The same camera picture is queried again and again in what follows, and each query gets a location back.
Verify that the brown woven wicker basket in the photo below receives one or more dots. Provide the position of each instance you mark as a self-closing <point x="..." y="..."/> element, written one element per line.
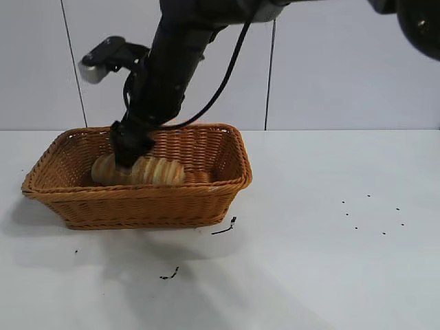
<point x="144" y="206"/>

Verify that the long striped bread loaf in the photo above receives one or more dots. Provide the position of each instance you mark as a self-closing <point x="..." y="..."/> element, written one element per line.
<point x="158" y="172"/>

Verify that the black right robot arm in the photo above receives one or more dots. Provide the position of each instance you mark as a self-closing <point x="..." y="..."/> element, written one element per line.
<point x="192" y="13"/>

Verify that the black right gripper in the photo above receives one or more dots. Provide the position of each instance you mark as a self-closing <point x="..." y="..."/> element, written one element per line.
<point x="165" y="86"/>

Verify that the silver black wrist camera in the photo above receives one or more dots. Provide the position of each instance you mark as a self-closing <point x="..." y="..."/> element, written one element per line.
<point x="99" y="56"/>

